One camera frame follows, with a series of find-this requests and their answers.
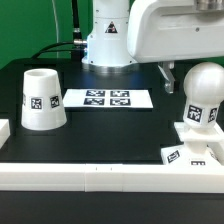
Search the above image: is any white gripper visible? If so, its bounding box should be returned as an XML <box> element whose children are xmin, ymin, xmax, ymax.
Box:
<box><xmin>127</xmin><ymin>0</ymin><xmax>224</xmax><ymax>94</ymax></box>

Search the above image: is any white lamp bulb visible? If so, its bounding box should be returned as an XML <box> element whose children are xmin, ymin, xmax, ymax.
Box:
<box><xmin>183</xmin><ymin>62</ymin><xmax>224</xmax><ymax>129</ymax></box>

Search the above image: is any white lamp base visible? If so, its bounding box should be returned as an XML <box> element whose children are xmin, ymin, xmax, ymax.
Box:
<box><xmin>161</xmin><ymin>122</ymin><xmax>224</xmax><ymax>167</ymax></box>

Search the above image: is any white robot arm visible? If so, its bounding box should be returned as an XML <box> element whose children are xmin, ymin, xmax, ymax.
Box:
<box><xmin>82</xmin><ymin>0</ymin><xmax>224</xmax><ymax>93</ymax></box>

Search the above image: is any white lamp shade cone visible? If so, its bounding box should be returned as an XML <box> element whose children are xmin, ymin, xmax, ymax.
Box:
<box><xmin>21</xmin><ymin>68</ymin><xmax>67</xmax><ymax>131</ymax></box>

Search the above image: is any white marker tag plate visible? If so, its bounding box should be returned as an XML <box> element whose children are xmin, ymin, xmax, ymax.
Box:
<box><xmin>63</xmin><ymin>89</ymin><xmax>153</xmax><ymax>109</ymax></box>

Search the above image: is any black cable bundle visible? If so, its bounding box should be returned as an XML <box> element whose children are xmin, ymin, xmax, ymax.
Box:
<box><xmin>31</xmin><ymin>0</ymin><xmax>88</xmax><ymax>60</ymax></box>

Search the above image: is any white thin cable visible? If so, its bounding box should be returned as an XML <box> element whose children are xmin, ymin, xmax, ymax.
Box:
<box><xmin>51</xmin><ymin>0</ymin><xmax>61</xmax><ymax>60</ymax></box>

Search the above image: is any white left rail block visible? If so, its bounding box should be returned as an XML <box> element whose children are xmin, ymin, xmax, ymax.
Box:
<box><xmin>0</xmin><ymin>119</ymin><xmax>10</xmax><ymax>149</ymax></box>

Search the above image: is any white front rail fence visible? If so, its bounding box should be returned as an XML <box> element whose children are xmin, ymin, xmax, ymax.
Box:
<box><xmin>0</xmin><ymin>163</ymin><xmax>224</xmax><ymax>193</ymax></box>

